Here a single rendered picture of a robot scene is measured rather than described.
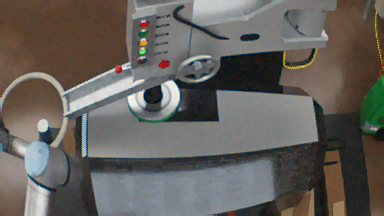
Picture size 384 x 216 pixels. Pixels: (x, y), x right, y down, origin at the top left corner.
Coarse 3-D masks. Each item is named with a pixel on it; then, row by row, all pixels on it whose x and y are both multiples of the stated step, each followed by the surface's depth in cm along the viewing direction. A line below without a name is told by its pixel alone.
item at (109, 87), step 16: (128, 64) 209; (96, 80) 211; (112, 80) 213; (128, 80) 211; (144, 80) 204; (160, 80) 205; (64, 96) 212; (80, 96) 213; (96, 96) 211; (112, 96) 205; (80, 112) 207
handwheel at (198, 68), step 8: (192, 56) 183; (200, 56) 182; (208, 56) 183; (184, 64) 183; (192, 64) 188; (200, 64) 187; (208, 64) 187; (216, 64) 188; (200, 72) 188; (216, 72) 192; (184, 80) 191; (192, 80) 193; (200, 80) 194
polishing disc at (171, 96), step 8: (168, 88) 226; (176, 88) 226; (128, 96) 223; (136, 96) 223; (168, 96) 224; (176, 96) 224; (136, 104) 221; (144, 104) 221; (160, 104) 222; (168, 104) 222; (176, 104) 222; (136, 112) 219; (144, 112) 219; (152, 112) 219; (160, 112) 220; (168, 112) 220
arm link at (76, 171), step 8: (8, 136) 170; (16, 136) 175; (8, 144) 169; (16, 144) 166; (24, 144) 161; (8, 152) 171; (16, 152) 166; (24, 152) 159; (24, 160) 162; (72, 160) 133; (72, 168) 132; (80, 168) 138; (72, 176) 131; (80, 176) 136; (72, 184) 133
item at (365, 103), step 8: (376, 88) 301; (368, 96) 314; (376, 96) 298; (368, 104) 312; (376, 104) 295; (360, 112) 330; (368, 112) 309; (376, 112) 298; (360, 120) 326; (368, 120) 312; (376, 120) 306; (368, 128) 316; (376, 128) 314; (376, 136) 317
